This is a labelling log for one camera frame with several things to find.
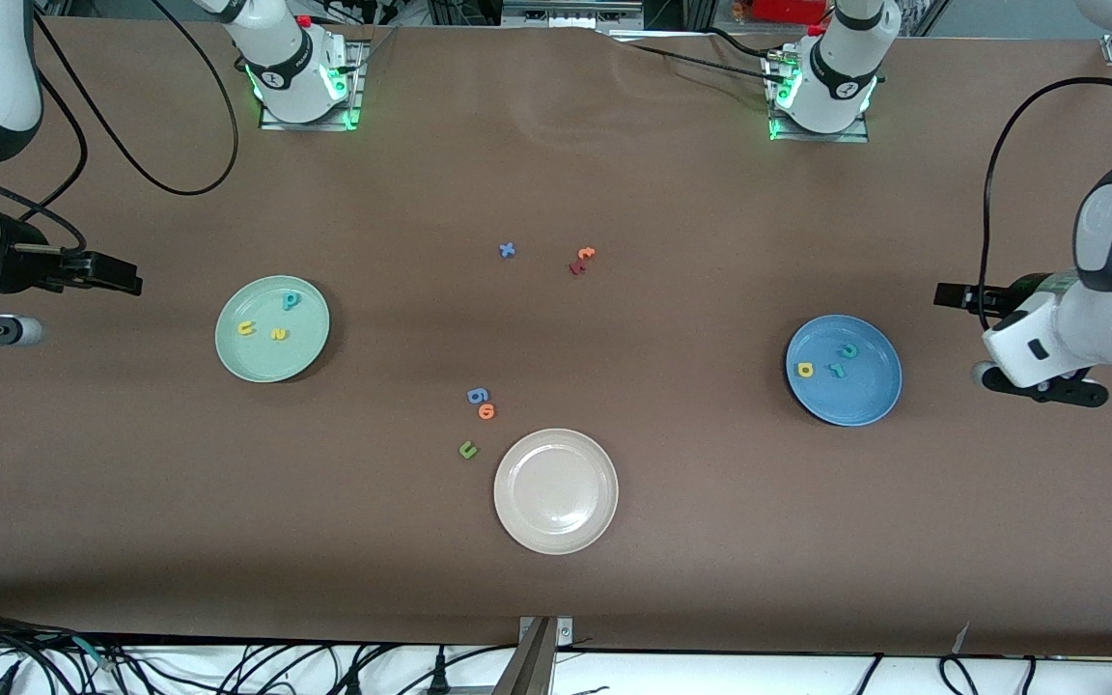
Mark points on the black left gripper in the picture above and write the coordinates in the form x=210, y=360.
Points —
x=1006, y=298

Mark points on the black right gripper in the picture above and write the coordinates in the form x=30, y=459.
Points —
x=23, y=263

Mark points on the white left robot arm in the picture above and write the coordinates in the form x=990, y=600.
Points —
x=836, y=68

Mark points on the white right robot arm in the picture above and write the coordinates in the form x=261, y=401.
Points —
x=286, y=58

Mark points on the blue plate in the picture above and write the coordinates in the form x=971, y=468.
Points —
x=855, y=398

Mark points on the green plate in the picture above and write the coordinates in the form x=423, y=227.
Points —
x=271, y=362

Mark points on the white tape tag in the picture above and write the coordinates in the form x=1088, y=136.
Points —
x=962, y=639

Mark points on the red box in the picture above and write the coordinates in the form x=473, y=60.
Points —
x=788, y=10

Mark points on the beige plate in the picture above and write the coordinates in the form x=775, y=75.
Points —
x=556, y=492

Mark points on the black power plug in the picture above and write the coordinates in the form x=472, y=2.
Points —
x=353, y=681
x=438, y=676

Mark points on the grey device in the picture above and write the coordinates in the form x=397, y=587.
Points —
x=570, y=14

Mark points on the brown table cover sheet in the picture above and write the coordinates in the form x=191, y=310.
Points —
x=556, y=589

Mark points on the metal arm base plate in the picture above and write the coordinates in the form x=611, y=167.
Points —
x=817, y=139
x=359, y=87

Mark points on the metal table bracket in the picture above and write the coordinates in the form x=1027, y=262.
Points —
x=537, y=666

